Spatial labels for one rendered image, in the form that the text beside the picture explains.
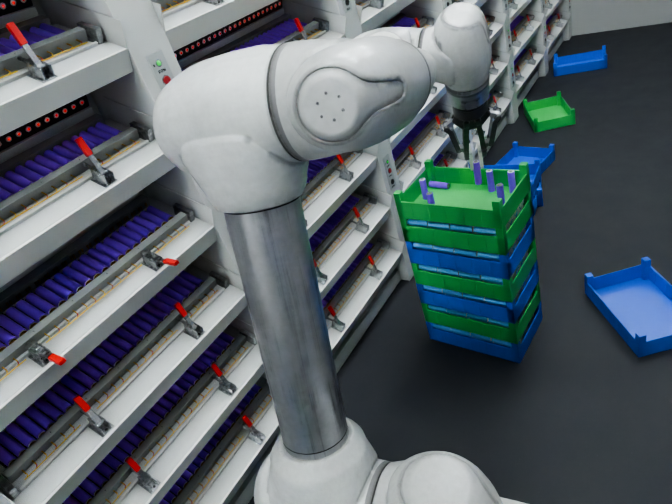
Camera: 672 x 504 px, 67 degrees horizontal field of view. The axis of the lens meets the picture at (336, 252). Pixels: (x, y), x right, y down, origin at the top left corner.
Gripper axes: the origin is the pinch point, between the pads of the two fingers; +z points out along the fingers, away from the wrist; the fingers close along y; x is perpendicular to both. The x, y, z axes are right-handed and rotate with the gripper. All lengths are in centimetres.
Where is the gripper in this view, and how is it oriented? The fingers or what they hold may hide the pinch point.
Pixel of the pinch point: (475, 156)
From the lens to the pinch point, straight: 134.5
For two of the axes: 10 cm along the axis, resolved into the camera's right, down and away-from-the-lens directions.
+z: 3.0, 4.8, 8.2
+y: 9.5, -1.7, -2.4
